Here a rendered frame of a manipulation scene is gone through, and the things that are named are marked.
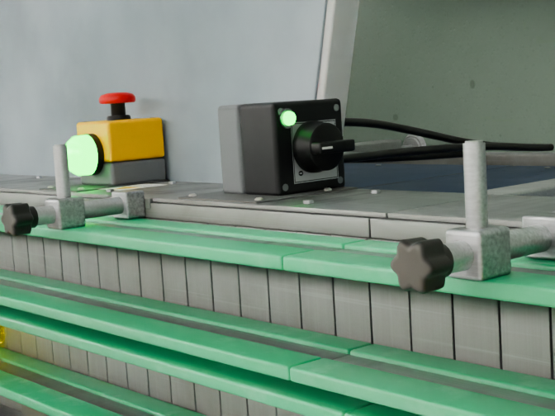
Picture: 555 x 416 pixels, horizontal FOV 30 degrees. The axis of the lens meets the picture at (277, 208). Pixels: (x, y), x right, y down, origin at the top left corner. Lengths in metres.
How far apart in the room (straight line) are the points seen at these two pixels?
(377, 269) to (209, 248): 0.17
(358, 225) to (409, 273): 0.21
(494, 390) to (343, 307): 0.17
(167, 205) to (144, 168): 0.21
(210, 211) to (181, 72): 0.28
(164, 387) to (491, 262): 0.49
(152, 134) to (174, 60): 0.08
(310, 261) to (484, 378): 0.13
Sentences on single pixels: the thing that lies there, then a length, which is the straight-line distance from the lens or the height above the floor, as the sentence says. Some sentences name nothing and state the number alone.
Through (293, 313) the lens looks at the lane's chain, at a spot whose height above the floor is 0.88.
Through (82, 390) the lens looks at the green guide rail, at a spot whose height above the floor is 0.91.
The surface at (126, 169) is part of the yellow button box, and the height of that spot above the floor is 0.81.
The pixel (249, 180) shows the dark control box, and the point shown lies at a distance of 0.90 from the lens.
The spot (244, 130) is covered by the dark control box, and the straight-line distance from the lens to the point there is 0.90.
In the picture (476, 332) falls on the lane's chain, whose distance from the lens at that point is 0.68.
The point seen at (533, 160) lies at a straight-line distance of 1.42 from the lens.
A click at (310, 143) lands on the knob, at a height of 0.81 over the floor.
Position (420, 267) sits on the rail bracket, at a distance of 0.52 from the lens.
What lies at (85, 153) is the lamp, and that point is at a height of 0.85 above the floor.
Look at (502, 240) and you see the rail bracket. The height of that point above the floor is 0.95.
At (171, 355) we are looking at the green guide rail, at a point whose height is 0.95.
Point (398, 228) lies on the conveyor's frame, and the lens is 0.71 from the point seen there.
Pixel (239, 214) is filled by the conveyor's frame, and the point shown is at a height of 0.88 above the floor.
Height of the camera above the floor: 1.39
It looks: 39 degrees down
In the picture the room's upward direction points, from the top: 99 degrees counter-clockwise
